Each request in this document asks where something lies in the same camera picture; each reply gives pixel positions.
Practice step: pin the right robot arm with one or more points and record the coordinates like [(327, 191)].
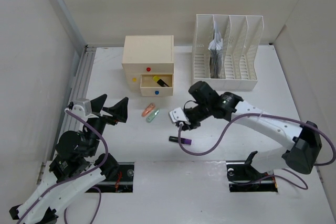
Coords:
[(300, 142)]

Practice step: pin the grey booklet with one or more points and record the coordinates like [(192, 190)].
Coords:
[(216, 53)]

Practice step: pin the yellow highlighter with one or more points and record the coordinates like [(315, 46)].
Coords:
[(160, 82)]

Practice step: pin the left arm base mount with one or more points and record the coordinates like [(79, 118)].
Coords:
[(122, 182)]

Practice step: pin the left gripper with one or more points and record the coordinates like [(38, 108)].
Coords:
[(119, 110)]

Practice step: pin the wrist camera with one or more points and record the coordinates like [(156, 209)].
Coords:
[(178, 116), (80, 107)]

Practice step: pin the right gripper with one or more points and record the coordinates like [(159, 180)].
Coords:
[(192, 125)]

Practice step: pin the mint green clip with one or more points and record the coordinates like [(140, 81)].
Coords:
[(152, 115)]

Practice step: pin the white file organizer rack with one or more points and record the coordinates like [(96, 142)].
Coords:
[(241, 37)]

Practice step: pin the beige wooden drawer cabinet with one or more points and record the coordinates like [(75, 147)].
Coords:
[(145, 56)]

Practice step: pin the purple highlighter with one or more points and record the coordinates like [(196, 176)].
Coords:
[(184, 141)]

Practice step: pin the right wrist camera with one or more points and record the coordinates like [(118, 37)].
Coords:
[(178, 116)]

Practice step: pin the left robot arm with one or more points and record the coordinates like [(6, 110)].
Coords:
[(81, 162)]

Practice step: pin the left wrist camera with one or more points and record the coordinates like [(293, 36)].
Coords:
[(80, 107)]

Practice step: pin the orange clip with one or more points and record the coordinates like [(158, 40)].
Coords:
[(148, 109)]

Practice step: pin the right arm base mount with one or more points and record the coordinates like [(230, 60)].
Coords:
[(243, 178)]

